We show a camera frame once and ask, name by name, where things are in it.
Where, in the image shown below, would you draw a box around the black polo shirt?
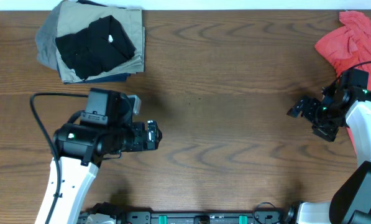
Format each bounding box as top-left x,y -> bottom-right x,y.
55,16 -> 135,79

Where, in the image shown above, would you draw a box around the folded beige khaki pants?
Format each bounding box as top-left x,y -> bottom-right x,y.
55,1 -> 145,84

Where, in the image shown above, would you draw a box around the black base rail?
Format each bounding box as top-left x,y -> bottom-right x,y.
78,202 -> 298,224

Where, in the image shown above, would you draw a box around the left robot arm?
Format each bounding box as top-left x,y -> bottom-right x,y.
30,88 -> 162,223

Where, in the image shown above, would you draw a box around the red t-shirt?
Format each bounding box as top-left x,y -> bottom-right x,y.
315,11 -> 371,146

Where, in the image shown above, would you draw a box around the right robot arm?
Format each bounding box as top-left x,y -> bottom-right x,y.
287,86 -> 371,224

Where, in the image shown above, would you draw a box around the folded grey garment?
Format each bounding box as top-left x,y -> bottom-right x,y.
35,1 -> 63,70

